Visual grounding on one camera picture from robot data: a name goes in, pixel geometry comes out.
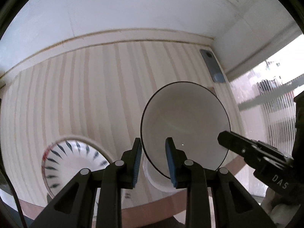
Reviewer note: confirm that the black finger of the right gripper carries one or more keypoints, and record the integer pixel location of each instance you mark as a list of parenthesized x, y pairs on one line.
[(246, 148)]

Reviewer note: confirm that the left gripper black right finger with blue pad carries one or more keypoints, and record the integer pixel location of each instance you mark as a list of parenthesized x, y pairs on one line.
[(213, 190)]

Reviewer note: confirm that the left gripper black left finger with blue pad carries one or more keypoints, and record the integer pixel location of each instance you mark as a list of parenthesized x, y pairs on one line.
[(74, 205)]

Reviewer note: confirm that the white plate blue leaf pattern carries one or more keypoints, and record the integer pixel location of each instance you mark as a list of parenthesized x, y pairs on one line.
[(71, 161)]

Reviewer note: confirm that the white bowl dark rim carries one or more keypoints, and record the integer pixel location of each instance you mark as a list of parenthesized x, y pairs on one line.
[(193, 117)]

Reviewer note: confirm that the plain white bowl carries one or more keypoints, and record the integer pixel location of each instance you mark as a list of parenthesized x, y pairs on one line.
[(157, 180)]

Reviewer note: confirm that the small brown coaster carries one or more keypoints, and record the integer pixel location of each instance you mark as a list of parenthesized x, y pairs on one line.
[(211, 89)]

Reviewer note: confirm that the dark smartphone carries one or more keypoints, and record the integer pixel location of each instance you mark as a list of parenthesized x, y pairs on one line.
[(213, 66)]

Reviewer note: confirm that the striped cat table mat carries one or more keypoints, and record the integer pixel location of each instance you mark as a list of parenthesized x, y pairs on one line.
[(97, 92)]

